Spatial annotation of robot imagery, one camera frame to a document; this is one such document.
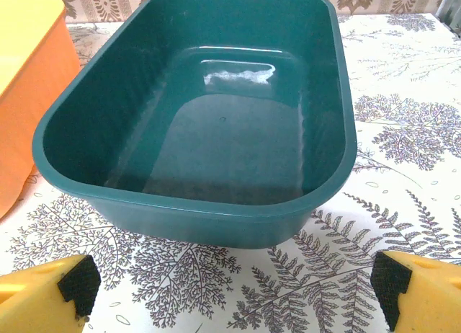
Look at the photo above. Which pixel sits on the orange plastic bin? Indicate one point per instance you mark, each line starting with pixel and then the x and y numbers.
pixel 29 95

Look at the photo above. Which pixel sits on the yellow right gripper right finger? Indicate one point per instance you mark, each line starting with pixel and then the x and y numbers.
pixel 428 297

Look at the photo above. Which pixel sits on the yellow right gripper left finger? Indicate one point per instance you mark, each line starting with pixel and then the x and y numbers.
pixel 32 300

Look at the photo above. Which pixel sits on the aluminium frame post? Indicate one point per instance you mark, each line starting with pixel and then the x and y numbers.
pixel 450 1

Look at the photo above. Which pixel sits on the teal plastic bin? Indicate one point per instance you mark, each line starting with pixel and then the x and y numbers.
pixel 216 149

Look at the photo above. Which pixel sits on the floral fern tablecloth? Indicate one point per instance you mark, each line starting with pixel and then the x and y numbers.
pixel 324 275

